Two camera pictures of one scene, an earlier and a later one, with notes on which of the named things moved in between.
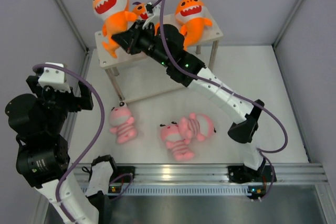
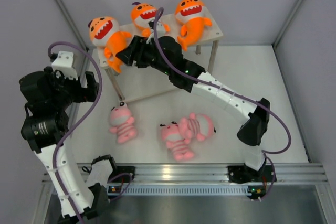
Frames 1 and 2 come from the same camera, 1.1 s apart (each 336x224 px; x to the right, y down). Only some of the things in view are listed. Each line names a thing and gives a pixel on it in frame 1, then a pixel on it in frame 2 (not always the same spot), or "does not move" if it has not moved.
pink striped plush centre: (181, 150) does not move
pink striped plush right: (198, 126) does not move
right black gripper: (128, 40) to (135, 52)
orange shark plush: (111, 2) to (105, 32)
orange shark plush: (190, 12) does not move
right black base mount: (241, 174) does not move
